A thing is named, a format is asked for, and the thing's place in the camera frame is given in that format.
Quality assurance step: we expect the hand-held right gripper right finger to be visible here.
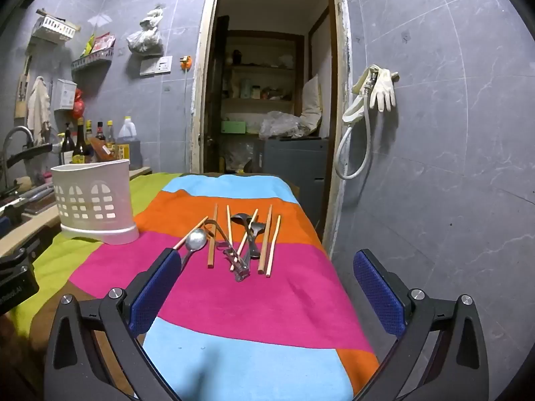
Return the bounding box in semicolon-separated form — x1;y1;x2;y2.
353;248;490;401

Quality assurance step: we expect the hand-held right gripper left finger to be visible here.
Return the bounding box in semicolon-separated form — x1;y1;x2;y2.
44;248;183;401

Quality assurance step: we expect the shiny silver spoon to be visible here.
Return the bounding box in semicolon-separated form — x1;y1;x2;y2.
181;228;208;270

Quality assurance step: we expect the white plastic utensil holder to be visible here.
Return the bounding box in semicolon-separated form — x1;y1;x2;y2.
50;158;140;246

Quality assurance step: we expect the dark metal spoon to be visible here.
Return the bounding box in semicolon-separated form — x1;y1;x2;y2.
231;212;256;260

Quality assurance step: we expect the metal fork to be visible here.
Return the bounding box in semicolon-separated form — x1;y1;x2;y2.
248;221;267;260

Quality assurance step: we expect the metal faucet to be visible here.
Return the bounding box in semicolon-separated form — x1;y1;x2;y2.
2;126;36;188

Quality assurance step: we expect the dark pump bottle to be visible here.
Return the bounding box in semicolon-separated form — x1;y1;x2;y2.
59;123;77;165

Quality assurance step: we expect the striped colourful cloth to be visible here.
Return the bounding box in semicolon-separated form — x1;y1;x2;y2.
8;171;381;401

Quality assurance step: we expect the yellow label soy bottle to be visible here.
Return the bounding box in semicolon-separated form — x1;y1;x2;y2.
72;118;90;164

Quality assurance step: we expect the hanging beige towel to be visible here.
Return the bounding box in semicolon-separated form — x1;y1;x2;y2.
26;76;53;145

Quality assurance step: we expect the wooden knife holder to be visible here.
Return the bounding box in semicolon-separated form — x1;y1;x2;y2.
14;56;32;120

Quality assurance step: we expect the red plastic bag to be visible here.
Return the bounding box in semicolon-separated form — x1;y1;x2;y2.
69;88;85;121

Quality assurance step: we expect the yellow cap oil jug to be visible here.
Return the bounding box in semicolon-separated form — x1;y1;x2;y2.
116;116;143;167

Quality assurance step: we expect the grey cabinet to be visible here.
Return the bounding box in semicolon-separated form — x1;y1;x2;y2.
256;136;331;239

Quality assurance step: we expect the white rubber glove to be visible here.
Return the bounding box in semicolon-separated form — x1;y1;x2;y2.
343;64;379;124
370;67;397;113

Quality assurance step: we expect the crumpled clear plastic bag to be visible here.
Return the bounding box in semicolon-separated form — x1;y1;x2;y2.
259;111;312;139

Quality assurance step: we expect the red white packet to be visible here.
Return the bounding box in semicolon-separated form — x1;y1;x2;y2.
94;32;115;53

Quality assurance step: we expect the white pillow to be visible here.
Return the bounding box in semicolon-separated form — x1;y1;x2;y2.
300;74;323;136

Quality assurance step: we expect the hanging clear plastic bag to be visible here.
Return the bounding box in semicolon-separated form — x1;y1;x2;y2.
126;5;165;56

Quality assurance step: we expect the wooden shelf unit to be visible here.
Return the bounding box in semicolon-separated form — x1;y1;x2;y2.
217;29;306;134

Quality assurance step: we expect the black handled wok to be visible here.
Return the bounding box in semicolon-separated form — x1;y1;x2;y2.
5;143;54;170

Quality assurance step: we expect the white wall box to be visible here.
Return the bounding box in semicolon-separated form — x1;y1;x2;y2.
52;79;78;113

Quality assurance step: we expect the white hose with nozzle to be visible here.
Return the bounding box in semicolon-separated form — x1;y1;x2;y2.
334;71;379;180

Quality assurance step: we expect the grey wall rack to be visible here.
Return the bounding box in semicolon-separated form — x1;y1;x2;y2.
70;48;114;72

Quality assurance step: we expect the white wall basket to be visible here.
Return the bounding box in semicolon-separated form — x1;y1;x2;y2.
31;8;82;44

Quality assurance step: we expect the white power cable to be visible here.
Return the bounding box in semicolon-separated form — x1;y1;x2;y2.
184;69;197;118

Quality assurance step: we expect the white wall socket panel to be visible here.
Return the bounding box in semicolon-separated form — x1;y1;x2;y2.
139;55;173;77

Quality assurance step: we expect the worn white door frame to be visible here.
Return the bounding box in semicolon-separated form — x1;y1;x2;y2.
190;0;354;260

